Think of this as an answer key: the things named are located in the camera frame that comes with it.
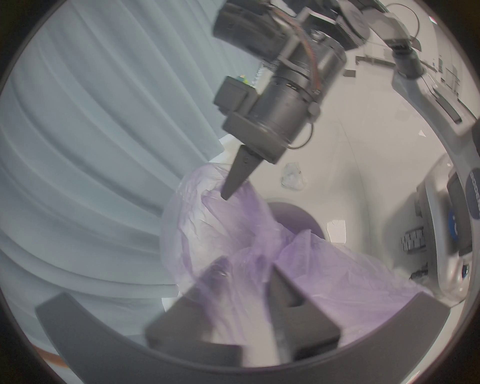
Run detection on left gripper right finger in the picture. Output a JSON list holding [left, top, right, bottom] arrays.
[[267, 262, 342, 364]]

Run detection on purple plastic bag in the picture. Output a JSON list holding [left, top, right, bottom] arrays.
[[160, 162, 436, 347]]

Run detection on black cable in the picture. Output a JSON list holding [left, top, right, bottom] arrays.
[[289, 121, 315, 149]]

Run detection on clear crumpled wrapper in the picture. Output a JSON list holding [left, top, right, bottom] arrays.
[[281, 162, 307, 191]]

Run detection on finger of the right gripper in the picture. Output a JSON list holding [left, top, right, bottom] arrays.
[[220, 145, 262, 201]]

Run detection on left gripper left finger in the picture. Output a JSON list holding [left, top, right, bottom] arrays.
[[145, 257, 244, 367]]

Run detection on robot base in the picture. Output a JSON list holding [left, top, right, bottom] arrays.
[[399, 124, 480, 306]]

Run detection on white trash bin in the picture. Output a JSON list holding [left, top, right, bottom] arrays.
[[160, 163, 327, 301]]

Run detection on pale blue curtain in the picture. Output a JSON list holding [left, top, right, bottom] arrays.
[[0, 0, 263, 340]]

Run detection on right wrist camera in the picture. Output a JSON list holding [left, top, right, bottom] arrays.
[[213, 75, 260, 118]]

